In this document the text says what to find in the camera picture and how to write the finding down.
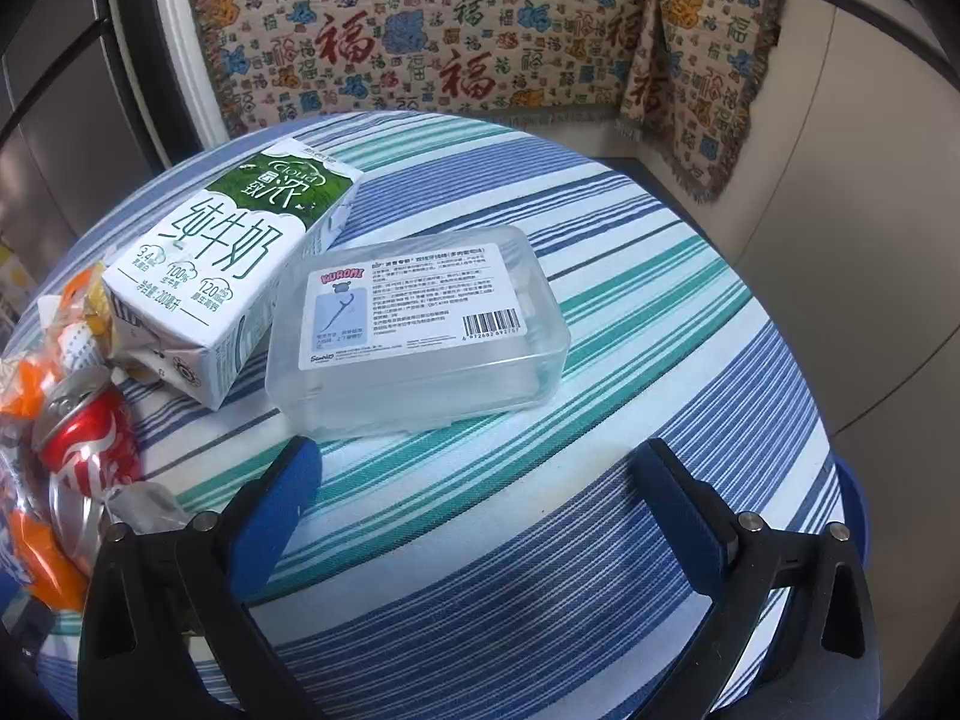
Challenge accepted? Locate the white kitchen cabinet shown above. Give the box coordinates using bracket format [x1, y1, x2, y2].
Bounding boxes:
[515, 0, 960, 542]

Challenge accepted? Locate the clear plastic floss box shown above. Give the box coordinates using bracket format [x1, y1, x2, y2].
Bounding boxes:
[265, 226, 571, 440]

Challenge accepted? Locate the striped blue green tablecloth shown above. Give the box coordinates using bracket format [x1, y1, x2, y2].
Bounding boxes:
[3, 109, 848, 720]

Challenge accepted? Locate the grey steel refrigerator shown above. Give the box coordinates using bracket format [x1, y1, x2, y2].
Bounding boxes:
[0, 0, 171, 272]

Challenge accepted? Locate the orange clear plastic bag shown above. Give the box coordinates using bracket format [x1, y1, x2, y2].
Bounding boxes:
[2, 262, 112, 611]

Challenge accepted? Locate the crushed red cola can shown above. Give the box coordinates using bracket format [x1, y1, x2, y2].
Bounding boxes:
[32, 366, 142, 577]

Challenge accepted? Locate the patterned Chinese character blanket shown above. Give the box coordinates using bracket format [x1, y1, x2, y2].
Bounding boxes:
[189, 0, 781, 202]

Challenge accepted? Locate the green white milk carton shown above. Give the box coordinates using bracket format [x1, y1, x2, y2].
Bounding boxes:
[103, 138, 364, 410]

